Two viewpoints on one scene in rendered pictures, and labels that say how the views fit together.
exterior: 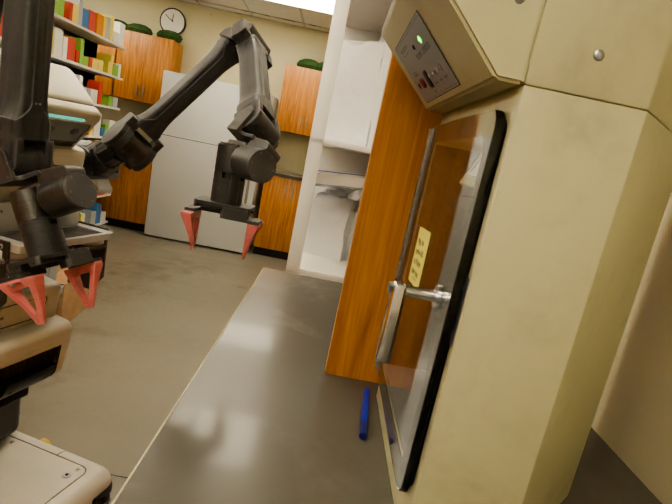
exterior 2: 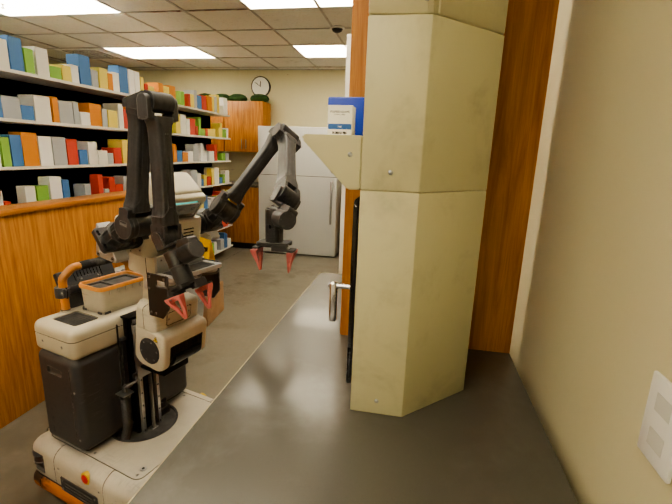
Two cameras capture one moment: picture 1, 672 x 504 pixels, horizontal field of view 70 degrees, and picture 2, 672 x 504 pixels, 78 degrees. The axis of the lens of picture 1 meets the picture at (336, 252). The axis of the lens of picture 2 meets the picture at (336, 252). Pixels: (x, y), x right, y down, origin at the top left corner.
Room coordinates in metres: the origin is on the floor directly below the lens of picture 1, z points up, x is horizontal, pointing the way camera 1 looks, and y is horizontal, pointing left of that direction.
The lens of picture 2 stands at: (-0.35, -0.26, 1.48)
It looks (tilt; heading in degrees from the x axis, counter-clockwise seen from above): 13 degrees down; 13
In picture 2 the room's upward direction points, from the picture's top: 2 degrees clockwise
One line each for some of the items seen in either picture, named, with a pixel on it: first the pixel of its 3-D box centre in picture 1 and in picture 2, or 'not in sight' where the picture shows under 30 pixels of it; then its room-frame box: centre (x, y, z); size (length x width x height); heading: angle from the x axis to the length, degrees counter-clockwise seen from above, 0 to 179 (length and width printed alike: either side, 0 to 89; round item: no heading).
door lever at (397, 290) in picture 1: (406, 322); (340, 301); (0.48, -0.09, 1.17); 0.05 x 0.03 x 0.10; 92
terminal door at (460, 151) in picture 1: (422, 279); (361, 277); (0.59, -0.11, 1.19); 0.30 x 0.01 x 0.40; 2
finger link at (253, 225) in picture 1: (240, 233); (284, 258); (0.88, 0.18, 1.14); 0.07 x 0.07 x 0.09; 2
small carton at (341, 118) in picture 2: not in sight; (341, 121); (0.53, -0.07, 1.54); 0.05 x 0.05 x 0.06; 3
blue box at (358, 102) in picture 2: not in sight; (352, 119); (0.67, -0.06, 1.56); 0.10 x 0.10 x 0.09; 2
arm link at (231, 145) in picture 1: (234, 159); (275, 216); (0.88, 0.21, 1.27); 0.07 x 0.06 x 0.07; 45
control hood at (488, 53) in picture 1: (434, 48); (345, 160); (0.59, -0.06, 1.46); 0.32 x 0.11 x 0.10; 2
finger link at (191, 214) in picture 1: (203, 226); (264, 256); (0.88, 0.25, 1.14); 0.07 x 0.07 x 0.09; 2
